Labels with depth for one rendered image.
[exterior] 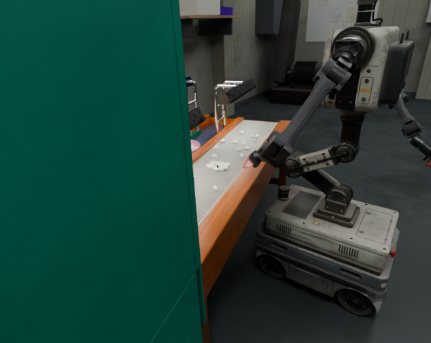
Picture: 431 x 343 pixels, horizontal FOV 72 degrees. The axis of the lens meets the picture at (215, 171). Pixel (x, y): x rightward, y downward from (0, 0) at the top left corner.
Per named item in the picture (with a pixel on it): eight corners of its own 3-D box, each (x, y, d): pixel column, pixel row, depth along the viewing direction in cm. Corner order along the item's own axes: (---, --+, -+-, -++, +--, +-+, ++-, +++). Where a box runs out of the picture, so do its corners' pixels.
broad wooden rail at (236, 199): (291, 141, 251) (292, 120, 243) (196, 318, 103) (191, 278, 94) (277, 140, 255) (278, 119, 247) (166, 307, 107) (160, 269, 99)
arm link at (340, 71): (353, 62, 110) (341, 54, 110) (345, 75, 105) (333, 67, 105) (337, 79, 118) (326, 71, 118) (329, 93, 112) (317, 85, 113)
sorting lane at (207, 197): (277, 124, 249) (277, 122, 248) (161, 279, 101) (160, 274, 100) (243, 122, 260) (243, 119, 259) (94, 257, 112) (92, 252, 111)
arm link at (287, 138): (289, 164, 97) (265, 145, 98) (277, 172, 111) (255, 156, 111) (355, 69, 108) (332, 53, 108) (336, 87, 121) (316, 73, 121)
